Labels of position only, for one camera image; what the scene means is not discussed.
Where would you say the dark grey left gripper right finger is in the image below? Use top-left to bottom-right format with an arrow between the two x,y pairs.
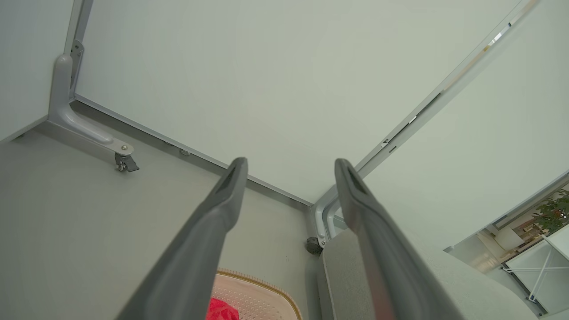
335,159 -> 465,320

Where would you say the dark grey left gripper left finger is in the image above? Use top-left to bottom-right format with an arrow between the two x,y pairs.
116,157 -> 248,320

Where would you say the red mesh sports garment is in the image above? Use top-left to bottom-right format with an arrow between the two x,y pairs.
206,297 -> 240,320

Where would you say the cream perforated laundry basket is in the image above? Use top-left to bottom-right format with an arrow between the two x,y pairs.
209,268 -> 303,320

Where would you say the upright grey partition foot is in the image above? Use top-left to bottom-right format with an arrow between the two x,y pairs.
314,184 -> 353,248

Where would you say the grey caster wheel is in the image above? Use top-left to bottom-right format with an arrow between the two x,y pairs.
115,153 -> 140,173

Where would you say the white folding table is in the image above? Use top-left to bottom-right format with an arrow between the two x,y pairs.
501,224 -> 569,316

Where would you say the green potted plant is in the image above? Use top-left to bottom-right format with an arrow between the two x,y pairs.
532,189 -> 569,235

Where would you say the long grey partition foot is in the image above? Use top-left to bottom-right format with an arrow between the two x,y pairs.
48,53 -> 135,156

